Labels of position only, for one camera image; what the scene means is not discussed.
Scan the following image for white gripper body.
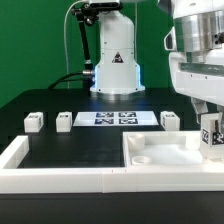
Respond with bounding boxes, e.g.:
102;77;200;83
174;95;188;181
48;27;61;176
164;28;224;106

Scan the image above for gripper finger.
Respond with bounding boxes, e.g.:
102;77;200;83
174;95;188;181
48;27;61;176
191;98;208;124
217;105;224;134

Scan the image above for white square tabletop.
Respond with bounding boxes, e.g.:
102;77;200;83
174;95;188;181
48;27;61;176
122;130;224;169

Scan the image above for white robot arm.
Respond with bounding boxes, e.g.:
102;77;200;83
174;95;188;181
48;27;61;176
89;0;224;133

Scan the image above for white marker sheet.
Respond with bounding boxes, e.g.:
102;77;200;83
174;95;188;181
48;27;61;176
74;111;158;126

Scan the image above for white U-shaped fence wall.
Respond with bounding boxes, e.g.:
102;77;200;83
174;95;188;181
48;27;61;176
0;136;224;194

